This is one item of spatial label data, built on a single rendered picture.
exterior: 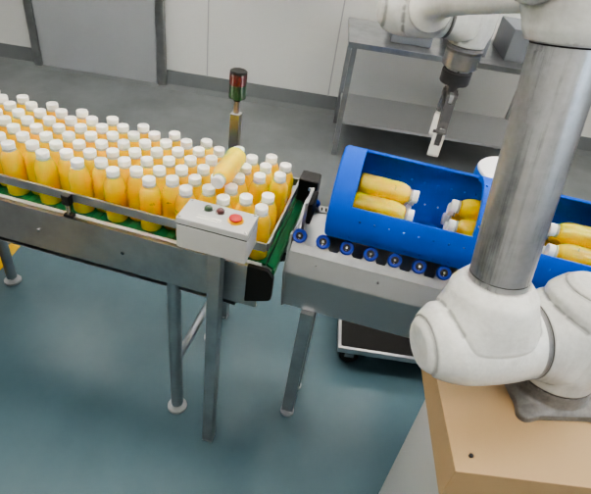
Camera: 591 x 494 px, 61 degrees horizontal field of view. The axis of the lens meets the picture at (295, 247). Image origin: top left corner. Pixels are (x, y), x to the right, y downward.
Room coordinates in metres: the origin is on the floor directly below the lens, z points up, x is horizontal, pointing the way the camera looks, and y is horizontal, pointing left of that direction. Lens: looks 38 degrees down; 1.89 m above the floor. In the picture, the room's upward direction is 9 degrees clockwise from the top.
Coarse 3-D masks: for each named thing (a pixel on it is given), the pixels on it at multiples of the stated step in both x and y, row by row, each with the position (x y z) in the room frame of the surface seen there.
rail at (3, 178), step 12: (0, 180) 1.28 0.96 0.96; (12, 180) 1.27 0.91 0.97; (24, 180) 1.26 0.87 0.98; (48, 192) 1.25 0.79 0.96; (60, 192) 1.24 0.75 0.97; (72, 192) 1.25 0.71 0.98; (84, 204) 1.23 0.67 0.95; (96, 204) 1.23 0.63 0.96; (108, 204) 1.22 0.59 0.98; (132, 216) 1.21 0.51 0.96; (144, 216) 1.20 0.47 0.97; (156, 216) 1.20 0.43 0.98
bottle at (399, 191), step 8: (368, 176) 1.31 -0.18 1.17; (376, 176) 1.32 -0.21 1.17; (360, 184) 1.30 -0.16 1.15; (368, 184) 1.29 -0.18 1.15; (376, 184) 1.29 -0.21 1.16; (384, 184) 1.29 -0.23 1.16; (392, 184) 1.30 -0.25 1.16; (400, 184) 1.30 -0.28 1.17; (368, 192) 1.29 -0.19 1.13; (376, 192) 1.28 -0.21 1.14; (384, 192) 1.28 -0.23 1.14; (392, 192) 1.28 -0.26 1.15; (400, 192) 1.28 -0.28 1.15; (408, 192) 1.29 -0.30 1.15; (400, 200) 1.28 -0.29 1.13; (408, 200) 1.29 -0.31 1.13
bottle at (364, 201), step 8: (360, 192) 1.28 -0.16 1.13; (360, 200) 1.25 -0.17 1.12; (368, 200) 1.25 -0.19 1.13; (376, 200) 1.25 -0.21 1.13; (384, 200) 1.26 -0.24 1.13; (392, 200) 1.26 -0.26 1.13; (360, 208) 1.24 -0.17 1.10; (368, 208) 1.23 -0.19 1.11; (376, 208) 1.23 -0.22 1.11; (384, 208) 1.23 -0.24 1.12; (392, 208) 1.23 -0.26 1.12; (400, 208) 1.24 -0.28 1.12; (392, 216) 1.22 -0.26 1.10; (400, 216) 1.23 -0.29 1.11
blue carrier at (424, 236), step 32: (352, 160) 1.28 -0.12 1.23; (384, 160) 1.42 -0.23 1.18; (352, 192) 1.21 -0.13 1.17; (448, 192) 1.42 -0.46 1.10; (480, 192) 1.40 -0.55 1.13; (352, 224) 1.18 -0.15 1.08; (384, 224) 1.17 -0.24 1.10; (416, 224) 1.16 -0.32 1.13; (416, 256) 1.18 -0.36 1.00; (448, 256) 1.15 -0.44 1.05; (544, 256) 1.11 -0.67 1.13
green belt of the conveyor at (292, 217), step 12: (0, 192) 1.29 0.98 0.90; (60, 204) 1.28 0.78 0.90; (72, 204) 1.29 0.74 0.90; (300, 204) 1.53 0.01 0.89; (96, 216) 1.25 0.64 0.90; (288, 216) 1.44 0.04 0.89; (288, 228) 1.36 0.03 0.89; (276, 240) 1.29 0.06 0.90; (288, 240) 1.33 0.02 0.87; (276, 252) 1.23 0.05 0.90; (264, 264) 1.16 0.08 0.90; (276, 264) 1.18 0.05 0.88
